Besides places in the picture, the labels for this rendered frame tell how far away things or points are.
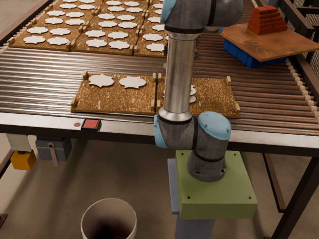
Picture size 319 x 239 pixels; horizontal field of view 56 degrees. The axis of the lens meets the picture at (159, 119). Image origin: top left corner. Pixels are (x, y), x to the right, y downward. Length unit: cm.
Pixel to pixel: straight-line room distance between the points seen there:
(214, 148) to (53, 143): 79
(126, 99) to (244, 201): 78
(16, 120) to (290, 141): 127
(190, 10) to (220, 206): 65
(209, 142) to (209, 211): 25
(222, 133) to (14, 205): 175
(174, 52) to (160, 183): 157
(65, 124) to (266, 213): 154
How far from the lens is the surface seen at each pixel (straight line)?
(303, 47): 211
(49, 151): 154
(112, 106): 149
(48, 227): 222
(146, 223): 214
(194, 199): 106
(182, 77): 92
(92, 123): 141
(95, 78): 170
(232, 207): 110
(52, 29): 243
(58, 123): 147
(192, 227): 135
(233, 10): 90
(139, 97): 155
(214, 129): 98
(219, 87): 169
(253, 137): 143
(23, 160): 166
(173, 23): 88
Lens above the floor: 181
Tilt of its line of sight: 39 degrees down
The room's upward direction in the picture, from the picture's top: 3 degrees clockwise
